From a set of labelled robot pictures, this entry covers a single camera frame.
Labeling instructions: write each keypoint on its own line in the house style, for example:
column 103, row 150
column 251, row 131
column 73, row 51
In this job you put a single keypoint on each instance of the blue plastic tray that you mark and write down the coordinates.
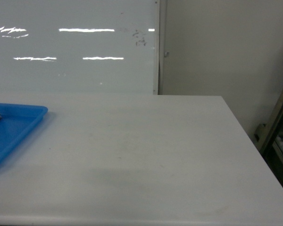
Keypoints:
column 16, row 123

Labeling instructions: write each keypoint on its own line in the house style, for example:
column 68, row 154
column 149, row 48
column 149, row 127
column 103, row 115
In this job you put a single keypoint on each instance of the white whiteboard panel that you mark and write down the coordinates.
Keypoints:
column 96, row 46

